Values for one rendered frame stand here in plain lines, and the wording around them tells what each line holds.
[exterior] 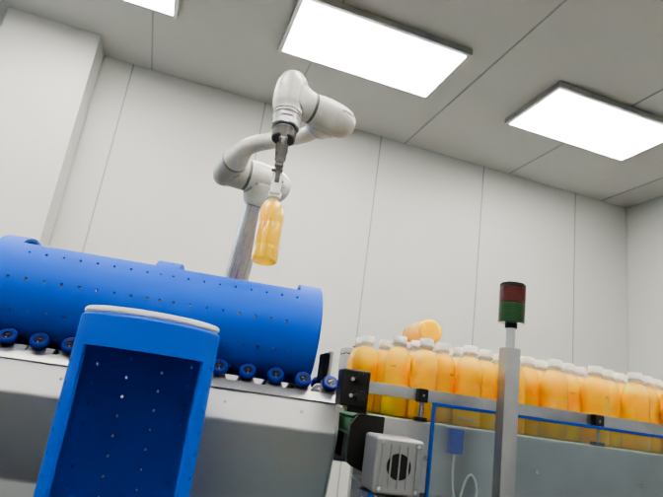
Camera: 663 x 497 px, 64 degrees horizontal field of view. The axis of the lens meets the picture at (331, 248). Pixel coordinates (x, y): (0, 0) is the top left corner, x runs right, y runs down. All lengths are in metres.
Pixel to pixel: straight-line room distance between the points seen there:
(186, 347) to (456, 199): 4.56
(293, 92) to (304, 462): 1.08
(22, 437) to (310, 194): 3.68
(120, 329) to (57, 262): 0.50
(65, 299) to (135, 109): 3.51
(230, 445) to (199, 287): 0.41
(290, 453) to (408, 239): 3.79
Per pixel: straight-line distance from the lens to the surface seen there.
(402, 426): 1.42
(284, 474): 1.50
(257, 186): 2.19
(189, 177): 4.68
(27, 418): 1.53
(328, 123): 1.78
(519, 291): 1.39
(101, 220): 4.56
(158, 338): 1.07
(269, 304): 1.46
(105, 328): 1.10
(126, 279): 1.49
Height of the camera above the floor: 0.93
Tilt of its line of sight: 15 degrees up
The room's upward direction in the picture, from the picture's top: 8 degrees clockwise
